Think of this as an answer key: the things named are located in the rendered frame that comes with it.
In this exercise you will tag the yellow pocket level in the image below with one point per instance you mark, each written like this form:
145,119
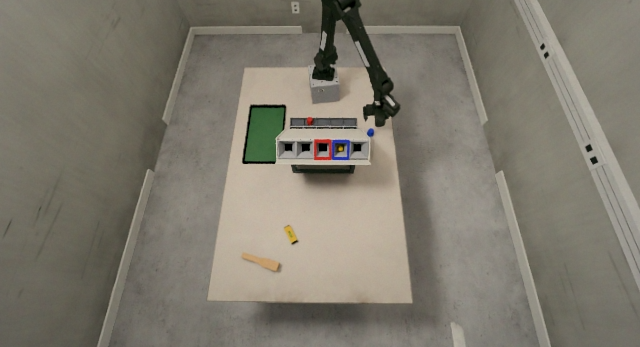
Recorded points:
290,234

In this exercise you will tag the green tray with black rim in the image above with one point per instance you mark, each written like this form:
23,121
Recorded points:
265,123

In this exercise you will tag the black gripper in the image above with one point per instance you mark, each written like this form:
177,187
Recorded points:
366,112

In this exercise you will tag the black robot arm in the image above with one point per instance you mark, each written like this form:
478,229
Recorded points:
332,11

